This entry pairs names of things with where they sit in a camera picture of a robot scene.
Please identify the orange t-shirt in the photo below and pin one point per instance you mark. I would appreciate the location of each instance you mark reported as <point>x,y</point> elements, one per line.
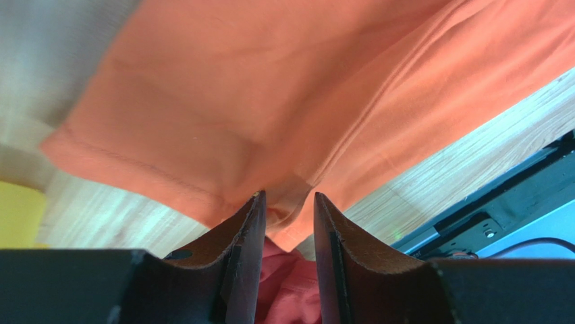
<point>200,104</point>

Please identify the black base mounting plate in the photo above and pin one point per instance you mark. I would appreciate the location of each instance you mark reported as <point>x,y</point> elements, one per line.
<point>541,184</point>

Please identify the red t-shirt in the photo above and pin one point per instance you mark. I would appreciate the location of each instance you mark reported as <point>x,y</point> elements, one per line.
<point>288,289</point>

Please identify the yellow plastic bin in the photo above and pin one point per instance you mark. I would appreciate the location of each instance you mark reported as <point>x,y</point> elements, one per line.
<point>22,211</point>

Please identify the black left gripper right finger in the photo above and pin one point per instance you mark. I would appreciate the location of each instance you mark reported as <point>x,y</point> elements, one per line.
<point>363,280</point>

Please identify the aluminium frame rail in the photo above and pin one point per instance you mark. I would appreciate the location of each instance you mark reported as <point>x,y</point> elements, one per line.
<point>550,236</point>

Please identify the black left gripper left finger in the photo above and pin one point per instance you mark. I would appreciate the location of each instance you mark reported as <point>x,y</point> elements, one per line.
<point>213,279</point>

